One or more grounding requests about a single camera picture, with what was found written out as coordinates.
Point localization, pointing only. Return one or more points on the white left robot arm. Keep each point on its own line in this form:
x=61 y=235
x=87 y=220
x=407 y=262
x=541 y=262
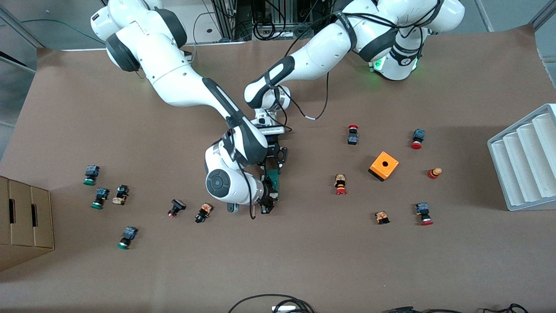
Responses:
x=321 y=48

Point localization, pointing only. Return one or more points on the black square button red terminals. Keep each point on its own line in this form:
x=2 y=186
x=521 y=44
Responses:
x=177 y=206

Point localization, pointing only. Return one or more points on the white ribbed plastic tray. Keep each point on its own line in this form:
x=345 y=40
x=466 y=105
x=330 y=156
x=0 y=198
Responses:
x=521 y=165

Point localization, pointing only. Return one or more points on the orange contact block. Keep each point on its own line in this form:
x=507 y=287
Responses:
x=382 y=217

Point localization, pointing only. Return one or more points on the metal equipment rack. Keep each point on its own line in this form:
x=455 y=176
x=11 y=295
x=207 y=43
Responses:
x=243 y=17

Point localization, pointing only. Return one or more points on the red button black body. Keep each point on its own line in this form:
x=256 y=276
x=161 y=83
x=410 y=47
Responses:
x=352 y=138

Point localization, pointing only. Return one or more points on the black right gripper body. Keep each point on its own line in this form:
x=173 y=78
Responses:
x=265 y=191

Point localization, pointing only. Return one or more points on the red yellow button head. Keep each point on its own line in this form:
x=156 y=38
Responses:
x=434 y=173

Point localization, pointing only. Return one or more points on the red button blue body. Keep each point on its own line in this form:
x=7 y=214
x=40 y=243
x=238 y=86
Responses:
x=418 y=137
x=423 y=212

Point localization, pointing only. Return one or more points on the green mushroom push button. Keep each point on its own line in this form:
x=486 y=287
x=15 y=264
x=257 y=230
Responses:
x=100 y=198
x=91 y=176
x=127 y=237

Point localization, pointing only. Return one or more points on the grey aluminium frame bar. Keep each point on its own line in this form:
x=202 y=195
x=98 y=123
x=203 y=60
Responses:
x=483 y=15
x=545 y=11
x=21 y=26

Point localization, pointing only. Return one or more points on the brown cardboard box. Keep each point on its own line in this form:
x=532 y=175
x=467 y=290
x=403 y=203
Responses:
x=21 y=217
x=42 y=221
x=3 y=217

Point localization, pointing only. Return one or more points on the red button orange block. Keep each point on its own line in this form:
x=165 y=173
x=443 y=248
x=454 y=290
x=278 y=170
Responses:
x=340 y=183

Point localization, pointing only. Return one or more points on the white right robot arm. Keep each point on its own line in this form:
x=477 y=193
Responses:
x=173 y=74

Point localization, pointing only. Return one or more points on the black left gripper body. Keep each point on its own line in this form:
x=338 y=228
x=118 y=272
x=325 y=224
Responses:
x=276 y=152

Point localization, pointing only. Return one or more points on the orange button enclosure box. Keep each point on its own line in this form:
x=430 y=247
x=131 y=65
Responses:
x=384 y=167

